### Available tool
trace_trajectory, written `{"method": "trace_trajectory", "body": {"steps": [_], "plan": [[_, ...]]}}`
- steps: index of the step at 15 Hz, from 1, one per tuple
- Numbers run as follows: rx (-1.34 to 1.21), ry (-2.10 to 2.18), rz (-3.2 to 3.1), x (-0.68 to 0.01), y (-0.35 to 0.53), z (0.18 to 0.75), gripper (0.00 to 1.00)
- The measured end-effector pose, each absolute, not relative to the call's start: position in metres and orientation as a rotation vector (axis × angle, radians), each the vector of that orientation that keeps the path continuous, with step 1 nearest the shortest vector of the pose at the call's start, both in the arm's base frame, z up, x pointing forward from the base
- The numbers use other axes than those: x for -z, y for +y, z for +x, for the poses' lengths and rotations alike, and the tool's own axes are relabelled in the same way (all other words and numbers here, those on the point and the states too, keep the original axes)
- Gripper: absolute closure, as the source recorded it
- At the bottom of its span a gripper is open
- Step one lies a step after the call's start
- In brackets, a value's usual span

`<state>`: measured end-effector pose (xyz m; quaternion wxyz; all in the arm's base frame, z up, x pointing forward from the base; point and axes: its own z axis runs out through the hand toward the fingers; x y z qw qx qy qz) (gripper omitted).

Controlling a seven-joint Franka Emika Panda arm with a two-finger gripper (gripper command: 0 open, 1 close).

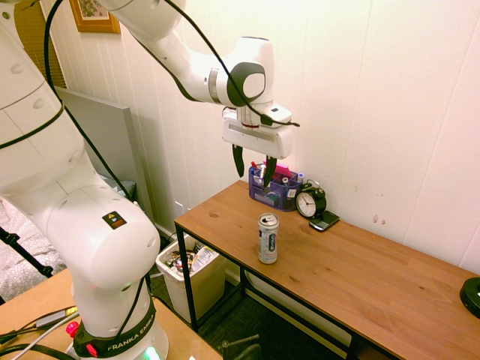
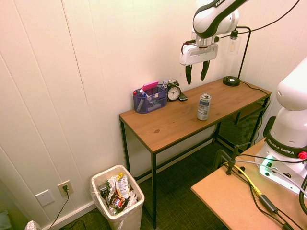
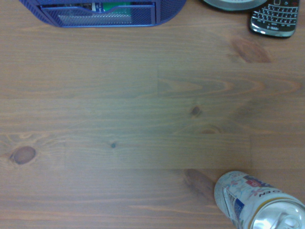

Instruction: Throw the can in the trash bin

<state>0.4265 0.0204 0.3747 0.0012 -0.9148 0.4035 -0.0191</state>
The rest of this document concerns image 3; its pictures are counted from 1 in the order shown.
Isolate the blue mesh desk organizer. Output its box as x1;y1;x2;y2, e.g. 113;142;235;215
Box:
18;0;187;28

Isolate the white printed drink can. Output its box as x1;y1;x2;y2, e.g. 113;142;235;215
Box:
213;170;305;229

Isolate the round silver-rimmed dish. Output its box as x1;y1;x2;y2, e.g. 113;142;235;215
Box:
200;0;268;11

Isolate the black keypad mobile phone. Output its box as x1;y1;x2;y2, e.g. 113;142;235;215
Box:
249;0;300;38

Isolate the green card in organizer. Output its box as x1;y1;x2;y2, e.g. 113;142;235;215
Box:
91;2;132;13

